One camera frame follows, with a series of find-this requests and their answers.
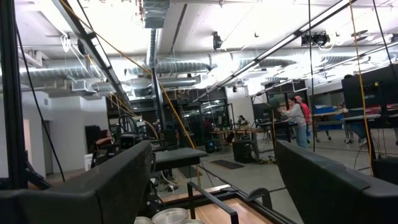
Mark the black table clamp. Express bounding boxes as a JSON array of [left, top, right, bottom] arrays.
[[244, 187, 271, 210]]

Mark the peaches label can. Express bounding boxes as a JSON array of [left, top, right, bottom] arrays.
[[151, 207, 190, 224]]

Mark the silver ventilation duct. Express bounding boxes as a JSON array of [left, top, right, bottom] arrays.
[[18, 27, 218, 94]]

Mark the black light rail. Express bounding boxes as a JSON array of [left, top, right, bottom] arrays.
[[192, 0, 354, 103], [51, 0, 133, 108]]

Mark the dark grey desk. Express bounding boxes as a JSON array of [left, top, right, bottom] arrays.
[[154, 147, 210, 172]]

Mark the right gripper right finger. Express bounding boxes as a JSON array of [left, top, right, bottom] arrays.
[[274, 139, 398, 224]]

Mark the blue crate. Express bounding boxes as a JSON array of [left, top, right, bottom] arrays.
[[313, 105, 335, 115]]

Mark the plain black floor mat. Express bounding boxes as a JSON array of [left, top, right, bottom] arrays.
[[210, 159, 246, 170]]

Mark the black ceiling spotlight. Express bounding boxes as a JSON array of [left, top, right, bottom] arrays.
[[212, 30, 224, 50], [300, 30, 331, 47]]

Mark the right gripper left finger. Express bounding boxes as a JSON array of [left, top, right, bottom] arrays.
[[0, 139, 154, 224]]

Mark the black hanging cable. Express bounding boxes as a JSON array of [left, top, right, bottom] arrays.
[[307, 0, 317, 153], [14, 23, 66, 183]]

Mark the black metal rig frame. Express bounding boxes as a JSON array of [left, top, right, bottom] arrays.
[[0, 0, 296, 224]]

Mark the black cabinet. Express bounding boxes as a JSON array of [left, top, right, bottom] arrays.
[[232, 139, 255, 164]]

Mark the black case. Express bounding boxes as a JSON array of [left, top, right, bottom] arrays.
[[372, 157, 398, 185]]

